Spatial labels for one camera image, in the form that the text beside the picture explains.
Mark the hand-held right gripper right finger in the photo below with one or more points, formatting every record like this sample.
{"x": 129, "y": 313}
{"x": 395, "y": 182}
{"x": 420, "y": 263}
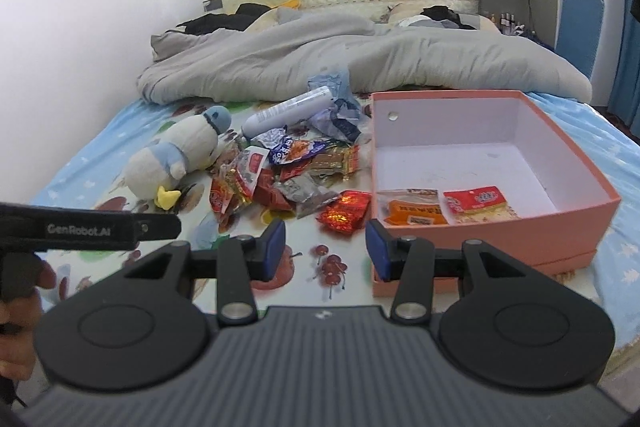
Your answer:
{"x": 378, "y": 254}

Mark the red white snack packet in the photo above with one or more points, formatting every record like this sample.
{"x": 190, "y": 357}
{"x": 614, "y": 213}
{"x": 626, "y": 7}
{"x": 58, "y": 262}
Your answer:
{"x": 475, "y": 202}

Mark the pink cardboard box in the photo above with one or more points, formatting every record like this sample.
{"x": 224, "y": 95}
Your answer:
{"x": 565, "y": 237}

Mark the yellow cloth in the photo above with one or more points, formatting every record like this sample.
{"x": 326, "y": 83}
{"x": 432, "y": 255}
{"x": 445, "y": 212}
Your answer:
{"x": 289, "y": 2}

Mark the orange snack packet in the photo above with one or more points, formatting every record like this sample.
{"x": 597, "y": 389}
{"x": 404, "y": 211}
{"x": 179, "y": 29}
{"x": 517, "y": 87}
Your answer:
{"x": 415, "y": 212}

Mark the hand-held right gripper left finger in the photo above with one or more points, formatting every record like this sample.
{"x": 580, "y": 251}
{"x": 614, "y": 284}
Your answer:
{"x": 274, "y": 254}

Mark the red foil snack packet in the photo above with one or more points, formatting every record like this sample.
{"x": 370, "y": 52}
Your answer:
{"x": 345, "y": 212}

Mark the group of small bottles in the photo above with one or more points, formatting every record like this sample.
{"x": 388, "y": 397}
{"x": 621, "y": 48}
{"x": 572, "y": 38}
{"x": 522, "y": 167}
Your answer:
{"x": 507, "y": 23}

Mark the blue curtain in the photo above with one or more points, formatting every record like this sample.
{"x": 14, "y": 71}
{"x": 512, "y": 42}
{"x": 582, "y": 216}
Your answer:
{"x": 630, "y": 57}

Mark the peach pillow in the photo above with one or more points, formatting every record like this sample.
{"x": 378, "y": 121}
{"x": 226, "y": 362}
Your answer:
{"x": 265, "y": 19}

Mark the blue padded board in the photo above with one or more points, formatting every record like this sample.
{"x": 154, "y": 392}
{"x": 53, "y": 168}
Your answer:
{"x": 580, "y": 32}

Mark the black clothing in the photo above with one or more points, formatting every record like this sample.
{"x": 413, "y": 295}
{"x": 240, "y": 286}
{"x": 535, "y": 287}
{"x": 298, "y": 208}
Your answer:
{"x": 440, "y": 13}
{"x": 215, "y": 23}

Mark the purple snack packet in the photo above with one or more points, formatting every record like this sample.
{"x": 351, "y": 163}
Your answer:
{"x": 295, "y": 150}

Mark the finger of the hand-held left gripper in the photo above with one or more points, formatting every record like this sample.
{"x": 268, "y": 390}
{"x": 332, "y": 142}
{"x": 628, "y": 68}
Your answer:
{"x": 160, "y": 227}

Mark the person's left hand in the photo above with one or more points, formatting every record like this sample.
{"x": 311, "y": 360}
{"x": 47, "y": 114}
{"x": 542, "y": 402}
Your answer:
{"x": 47, "y": 276}

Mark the dark wall socket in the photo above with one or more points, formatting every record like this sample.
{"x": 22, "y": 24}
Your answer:
{"x": 212, "y": 4}

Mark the white blue plush duck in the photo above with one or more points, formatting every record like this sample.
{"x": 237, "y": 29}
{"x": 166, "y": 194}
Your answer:
{"x": 175, "y": 147}

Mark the fruit printed bedsheet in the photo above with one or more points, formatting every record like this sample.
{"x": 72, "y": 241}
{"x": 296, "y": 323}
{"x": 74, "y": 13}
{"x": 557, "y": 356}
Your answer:
{"x": 100, "y": 157}

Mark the grey duvet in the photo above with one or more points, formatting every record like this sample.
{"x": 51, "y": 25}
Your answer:
{"x": 300, "y": 52}

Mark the white spray bottle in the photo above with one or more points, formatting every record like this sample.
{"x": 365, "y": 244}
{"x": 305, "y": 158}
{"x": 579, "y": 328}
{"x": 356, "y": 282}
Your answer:
{"x": 285, "y": 109}

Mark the crumpled blue plastic bag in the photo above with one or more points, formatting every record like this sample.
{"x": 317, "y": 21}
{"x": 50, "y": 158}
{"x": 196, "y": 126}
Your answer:
{"x": 345, "y": 117}

